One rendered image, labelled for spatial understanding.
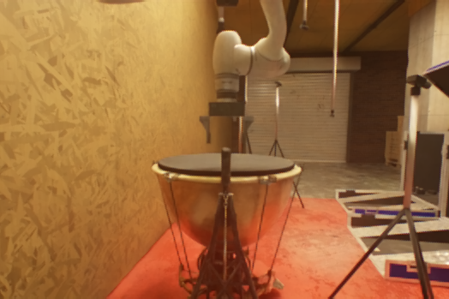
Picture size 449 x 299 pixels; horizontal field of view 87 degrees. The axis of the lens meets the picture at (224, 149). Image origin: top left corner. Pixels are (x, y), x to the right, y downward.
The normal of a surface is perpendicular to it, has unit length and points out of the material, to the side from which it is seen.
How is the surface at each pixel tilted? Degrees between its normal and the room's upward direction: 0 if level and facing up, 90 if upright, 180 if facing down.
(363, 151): 90
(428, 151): 90
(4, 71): 90
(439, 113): 90
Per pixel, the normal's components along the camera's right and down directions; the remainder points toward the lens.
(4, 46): 0.99, 0.02
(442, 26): -0.14, 0.08
